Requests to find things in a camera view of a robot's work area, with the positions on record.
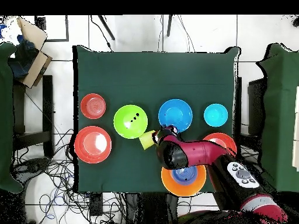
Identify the large orange plastic bowl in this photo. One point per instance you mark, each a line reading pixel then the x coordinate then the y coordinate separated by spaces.
pixel 168 184

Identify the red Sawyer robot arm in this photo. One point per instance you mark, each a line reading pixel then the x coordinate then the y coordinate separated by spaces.
pixel 201 151

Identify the small blue plastic bowl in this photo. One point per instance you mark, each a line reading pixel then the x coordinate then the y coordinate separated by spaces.
pixel 184 176

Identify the small cyan plastic bowl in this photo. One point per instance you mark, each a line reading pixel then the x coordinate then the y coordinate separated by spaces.
pixel 215 115

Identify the cardboard box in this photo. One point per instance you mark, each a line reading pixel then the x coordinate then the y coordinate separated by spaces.
pixel 35 67

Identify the green plastic bowl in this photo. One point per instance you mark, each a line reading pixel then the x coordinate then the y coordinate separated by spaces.
pixel 127 127

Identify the dark blue cloth bag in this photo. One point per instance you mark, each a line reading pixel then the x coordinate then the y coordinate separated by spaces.
pixel 23 58

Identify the black stool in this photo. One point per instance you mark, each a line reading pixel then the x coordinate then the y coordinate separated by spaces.
pixel 48 105

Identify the small orange-red plastic bowl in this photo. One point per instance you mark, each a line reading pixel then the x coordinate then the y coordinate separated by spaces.
pixel 93 106

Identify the black floor frame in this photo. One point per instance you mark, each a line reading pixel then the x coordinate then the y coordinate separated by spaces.
pixel 67 30

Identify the large red plastic bowl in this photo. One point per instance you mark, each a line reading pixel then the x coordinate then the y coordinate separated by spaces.
pixel 224 140
pixel 92 144

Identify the large blue plastic bowl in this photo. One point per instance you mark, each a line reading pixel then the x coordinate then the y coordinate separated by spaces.
pixel 175 114

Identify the black tripod leg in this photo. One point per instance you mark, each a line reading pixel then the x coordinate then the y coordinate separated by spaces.
pixel 169 25
pixel 106 27

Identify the white box stack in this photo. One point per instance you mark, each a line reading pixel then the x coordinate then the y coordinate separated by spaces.
pixel 296 130

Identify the yellow plastic cup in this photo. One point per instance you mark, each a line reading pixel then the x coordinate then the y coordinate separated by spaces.
pixel 147 140

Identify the dark green tablecloth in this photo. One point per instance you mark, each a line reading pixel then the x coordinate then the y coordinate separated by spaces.
pixel 140 74

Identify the black pedestal foot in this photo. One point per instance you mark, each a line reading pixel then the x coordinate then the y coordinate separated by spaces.
pixel 30 165

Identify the green cloth covered side table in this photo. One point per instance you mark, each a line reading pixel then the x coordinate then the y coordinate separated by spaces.
pixel 5 116
pixel 280 116

